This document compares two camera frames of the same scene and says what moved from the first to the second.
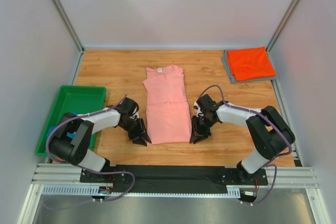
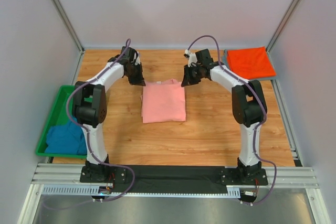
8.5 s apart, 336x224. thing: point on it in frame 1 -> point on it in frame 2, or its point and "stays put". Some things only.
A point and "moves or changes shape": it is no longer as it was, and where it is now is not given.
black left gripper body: [136, 129] -> [135, 74]
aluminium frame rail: [45, 173] stays put
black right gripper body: [200, 125] -> [189, 74]
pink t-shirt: [168, 113] moves or changes shape
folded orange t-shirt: [250, 63] stays put
